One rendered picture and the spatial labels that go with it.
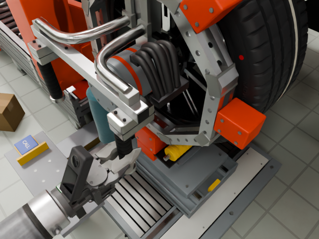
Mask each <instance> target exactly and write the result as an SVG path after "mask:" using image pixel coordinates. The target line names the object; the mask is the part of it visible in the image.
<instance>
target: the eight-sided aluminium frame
mask: <svg viewBox="0 0 319 239"><path fill-rule="evenodd" d="M157 1H159V2H161V3H163V4H164V5H165V6H166V7H167V8H168V9H169V11H170V13H171V15H172V17H173V19H174V21H175V23H176V25H177V27H178V28H179V30H180V32H181V34H182V36H183V38H184V40H185V42H186V44H187V46H188V48H189V50H190V51H191V53H192V55H193V58H194V60H195V62H196V63H197V65H198V67H199V69H200V71H201V73H202V75H203V77H204V79H205V81H206V83H207V90H206V96H205V102H204V107H203V112H202V118H201V123H200V124H190V125H175V124H173V123H172V122H171V121H170V120H168V119H167V118H166V117H164V116H163V115H162V114H160V113H159V112H158V111H157V110H155V109H154V111H155V113H154V121H151V122H150V123H149V124H147V125H146V127H147V128H148V129H149V130H150V131H152V132H153V133H154V134H155V135H156V136H158V137H159V138H160V140H161V141H163V142H165V143H166V144H168V145H190V146H201V147H203V146H209V145H210V144H212V143H213V142H214V141H215V140H216V139H217V138H218V137H219V136H220V134H219V133H218V132H216V131H215V130H214V125H215V121H216V116H217V113H218V111H220V110H221V109H222V108H223V107H224V106H225V105H227V104H228V103H229V102H230V101H231V100H232V97H233V94H234V91H235V87H236V86H237V85H238V82H237V80H238V77H239V74H238V72H237V70H236V68H235V63H233V62H232V60H231V58H230V55H229V53H228V51H227V49H226V47H225V45H224V43H223V41H222V39H221V37H220V35H219V33H218V31H217V29H216V27H215V25H214V24H213V25H212V26H210V27H209V28H207V29H205V30H204V31H202V32H200V33H198V34H197V33H196V32H195V30H194V29H193V28H192V26H191V24H190V23H189V21H188V20H187V18H186V17H185V15H184V14H183V12H182V11H181V9H180V8H179V6H180V4H181V2H182V0H157ZM81 2H82V9H83V10H84V16H85V20H86V24H87V29H91V28H94V27H97V26H99V25H102V24H104V23H107V22H108V18H107V11H106V5H105V2H106V0H81ZM90 42H91V46H92V50H93V51H92V53H93V56H94V58H95V56H96V55H97V53H98V52H99V51H100V50H101V49H102V48H103V47H104V46H105V45H106V44H108V43H109V42H111V36H110V34H108V35H105V36H103V37H101V38H98V39H95V40H92V41H90ZM158 124H159V125H158ZM161 126H162V127H161ZM163 128H164V129H163Z"/></svg>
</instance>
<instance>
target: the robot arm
mask: <svg viewBox="0 0 319 239"><path fill-rule="evenodd" d="M140 153H141V147H138V148H134V149H133V150H132V152H130V153H129V154H128V155H125V157H124V158H122V159H121V160H116V161H114V162H113V163H112V169H111V171H109V168H104V167H103V166H102V164H104V163H105V162H106V161H108V160H112V161H113V160H114V159H115V158H116V157H117V156H118V152H117V147H116V143H115V141H113V142H111V143H106V144H104V145H102V146H99V147H97V148H95V149H93V150H92V151H91V152H88V151H87V150H86V149H85V148H84V147H83V146H82V145H79V146H75V147H72V149H71V152H70V155H69V158H68V162H67V164H66V168H65V172H64V175H63V178H62V181H61V185H60V187H59V189H60V190H61V191H62V193H60V192H59V190H57V188H54V189H53V190H52V191H51V193H49V192H48V191H47V190H43V191H42V192H41V193H39V194H38V195H36V196H35V197H34V198H32V199H31V200H30V201H28V202H27V203H26V204H25V205H23V206H22V207H20V208H19V209H17V210H16V211H15V212H13V213H12V214H11V215H9V216H8V217H6V218H5V219H4V220H2V221H1V222H0V239H52V238H53V237H54V236H56V235H59V234H60V233H61V231H62V230H63V229H64V228H65V227H67V226H68V225H69V224H70V220H69V219H68V217H70V218H73V217H74V216H76V215H77V213H76V211H77V210H79V209H80V208H81V207H82V206H84V205H85V204H86V203H87V202H89V201H90V200H91V201H90V202H93V201H94V202H95V203H96V204H97V205H100V204H101V203H102V202H103V201H105V200H106V199H107V198H108V197H109V196H111V195H112V194H113V193H114V192H115V184H116V183H117V182H119V181H120V180H121V178H122V177H123V176H124V174H125V175H127V174H129V173H130V172H131V171H132V170H133V166H134V163H135V161H136V160H137V158H138V157H139V155H140Z"/></svg>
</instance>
